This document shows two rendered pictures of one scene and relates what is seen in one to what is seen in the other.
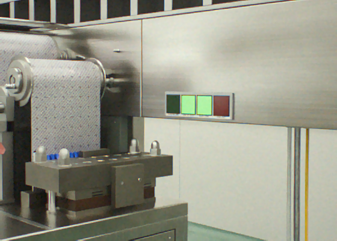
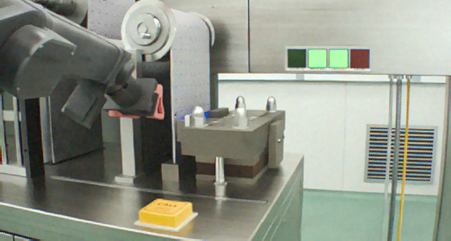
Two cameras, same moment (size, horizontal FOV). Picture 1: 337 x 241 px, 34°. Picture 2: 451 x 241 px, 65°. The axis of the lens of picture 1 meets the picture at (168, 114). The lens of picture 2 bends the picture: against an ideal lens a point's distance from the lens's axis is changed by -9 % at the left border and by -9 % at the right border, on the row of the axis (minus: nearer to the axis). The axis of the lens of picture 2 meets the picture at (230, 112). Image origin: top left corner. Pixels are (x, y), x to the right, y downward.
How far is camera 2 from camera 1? 0.96 m
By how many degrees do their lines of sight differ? 28
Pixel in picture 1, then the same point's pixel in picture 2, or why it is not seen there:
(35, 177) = (203, 144)
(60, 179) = (252, 143)
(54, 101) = (185, 55)
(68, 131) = (193, 89)
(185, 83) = (312, 38)
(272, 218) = not seen: hidden behind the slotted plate
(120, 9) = not seen: outside the picture
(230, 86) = (368, 40)
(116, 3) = not seen: outside the picture
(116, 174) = (276, 132)
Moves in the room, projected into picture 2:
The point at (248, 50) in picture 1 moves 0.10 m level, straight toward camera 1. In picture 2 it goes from (389, 8) to (415, 3)
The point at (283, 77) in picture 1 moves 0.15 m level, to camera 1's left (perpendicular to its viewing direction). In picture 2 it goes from (426, 32) to (392, 28)
